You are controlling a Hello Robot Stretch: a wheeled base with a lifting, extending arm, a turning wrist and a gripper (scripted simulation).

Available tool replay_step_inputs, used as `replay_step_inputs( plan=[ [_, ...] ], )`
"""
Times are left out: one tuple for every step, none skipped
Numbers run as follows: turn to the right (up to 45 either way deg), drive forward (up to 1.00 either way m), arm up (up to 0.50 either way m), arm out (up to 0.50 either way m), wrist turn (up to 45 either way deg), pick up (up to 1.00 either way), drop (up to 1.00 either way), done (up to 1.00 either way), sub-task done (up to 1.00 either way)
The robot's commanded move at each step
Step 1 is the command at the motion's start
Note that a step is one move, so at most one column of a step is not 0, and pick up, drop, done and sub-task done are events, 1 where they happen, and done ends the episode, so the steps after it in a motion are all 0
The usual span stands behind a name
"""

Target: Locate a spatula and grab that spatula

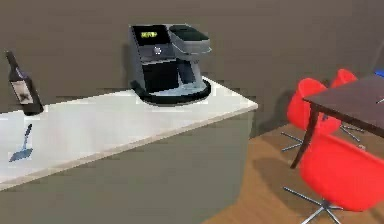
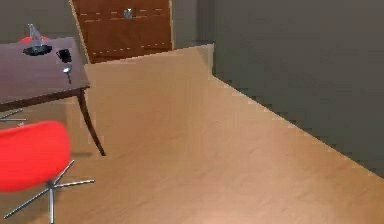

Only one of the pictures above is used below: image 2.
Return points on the brown wooden room door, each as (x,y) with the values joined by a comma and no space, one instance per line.
(126,30)

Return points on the black plate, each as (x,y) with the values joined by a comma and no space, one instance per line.
(37,50)

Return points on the clear glass bottle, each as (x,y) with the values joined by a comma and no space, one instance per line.
(35,36)

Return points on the dark brown wooden table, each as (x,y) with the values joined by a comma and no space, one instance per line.
(36,78)

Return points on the silver spoon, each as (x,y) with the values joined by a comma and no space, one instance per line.
(68,74)

